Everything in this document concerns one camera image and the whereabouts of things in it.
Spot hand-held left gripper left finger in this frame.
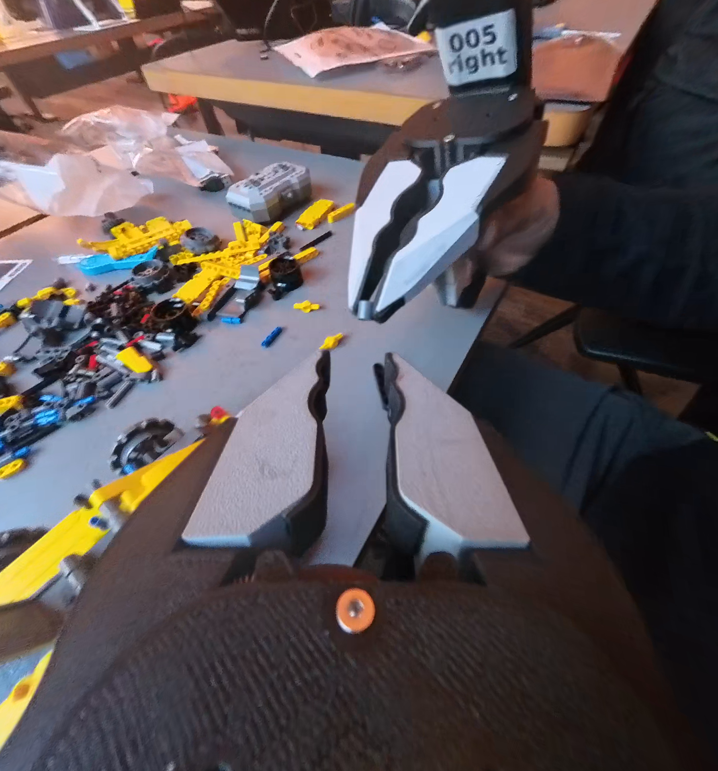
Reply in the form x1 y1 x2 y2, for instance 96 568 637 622
180 351 332 558

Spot yellow toy plate block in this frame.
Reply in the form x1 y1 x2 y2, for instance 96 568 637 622
295 199 335 231

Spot yellow edged table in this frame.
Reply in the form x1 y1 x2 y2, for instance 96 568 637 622
141 0 661 163

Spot black spoked toy wheel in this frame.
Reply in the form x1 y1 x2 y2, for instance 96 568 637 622
267 254 305 291

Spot dark grey toy wheel rim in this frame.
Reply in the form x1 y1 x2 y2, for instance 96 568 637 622
131 260 173 289
181 228 222 257

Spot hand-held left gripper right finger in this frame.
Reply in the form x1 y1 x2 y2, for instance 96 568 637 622
374 352 532 576

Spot pile of toy brick parts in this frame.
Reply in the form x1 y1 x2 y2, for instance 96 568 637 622
0 217 311 483

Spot crumpled clear plastic bags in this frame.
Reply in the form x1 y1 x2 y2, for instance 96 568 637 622
0 105 233 218

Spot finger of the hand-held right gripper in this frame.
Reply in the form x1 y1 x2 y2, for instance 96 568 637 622
371 154 509 323
347 158 432 320

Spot yellow curved toy panel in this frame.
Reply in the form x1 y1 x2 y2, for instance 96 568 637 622
115 346 155 375

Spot person's dark pants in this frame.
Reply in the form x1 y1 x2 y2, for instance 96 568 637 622
449 337 718 525

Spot yellow toy brick car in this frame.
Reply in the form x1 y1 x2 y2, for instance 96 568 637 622
0 405 239 757

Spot white printed paper sheet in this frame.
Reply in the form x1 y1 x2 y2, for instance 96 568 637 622
273 27 443 79

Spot grey toy battery box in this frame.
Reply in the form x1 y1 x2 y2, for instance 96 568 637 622
225 161 313 220

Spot light blue toy tool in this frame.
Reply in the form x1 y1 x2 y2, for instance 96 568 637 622
77 250 155 277

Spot black toy wheel rim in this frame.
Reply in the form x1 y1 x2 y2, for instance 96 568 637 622
151 298 200 332

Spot dark wooden table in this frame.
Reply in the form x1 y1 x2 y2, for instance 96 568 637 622
0 6 227 130

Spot grey desk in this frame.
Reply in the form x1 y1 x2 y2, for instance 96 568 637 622
0 129 507 567

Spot person's right hand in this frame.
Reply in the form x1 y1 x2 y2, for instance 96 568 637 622
473 175 561 284

